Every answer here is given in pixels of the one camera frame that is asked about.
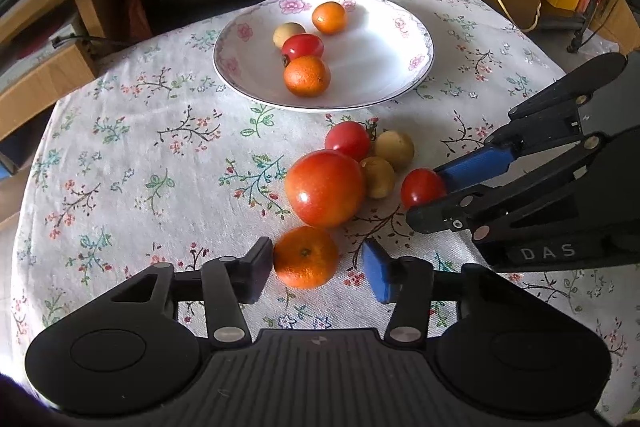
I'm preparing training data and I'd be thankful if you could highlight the orange mandarin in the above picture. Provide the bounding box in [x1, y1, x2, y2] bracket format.
[272, 226, 340, 290]
[283, 55, 332, 98]
[311, 1, 348, 35]

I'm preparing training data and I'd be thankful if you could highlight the small brown round fruit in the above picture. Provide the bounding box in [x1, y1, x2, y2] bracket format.
[374, 130, 416, 172]
[273, 22, 306, 50]
[360, 156, 397, 200]

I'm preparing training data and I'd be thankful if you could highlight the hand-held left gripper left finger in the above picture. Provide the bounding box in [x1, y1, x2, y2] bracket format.
[107, 237, 275, 348]

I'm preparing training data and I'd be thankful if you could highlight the white floral bowl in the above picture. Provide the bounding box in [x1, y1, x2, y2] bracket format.
[212, 0, 435, 112]

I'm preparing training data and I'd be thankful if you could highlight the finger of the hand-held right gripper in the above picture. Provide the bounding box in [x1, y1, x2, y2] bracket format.
[405, 132, 608, 243]
[434, 53, 628, 196]

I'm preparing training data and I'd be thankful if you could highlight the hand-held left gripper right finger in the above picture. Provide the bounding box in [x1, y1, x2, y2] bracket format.
[362, 239, 533, 350]

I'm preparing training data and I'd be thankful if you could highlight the floral white tablecloth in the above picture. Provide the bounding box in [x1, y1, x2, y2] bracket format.
[10, 0, 640, 427]

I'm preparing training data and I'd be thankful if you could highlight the small red tomato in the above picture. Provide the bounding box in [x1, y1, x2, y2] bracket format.
[281, 33, 325, 68]
[400, 168, 447, 209]
[325, 121, 373, 162]

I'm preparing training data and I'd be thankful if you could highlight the large red tomato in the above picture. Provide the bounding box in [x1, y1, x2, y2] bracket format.
[286, 149, 367, 229]

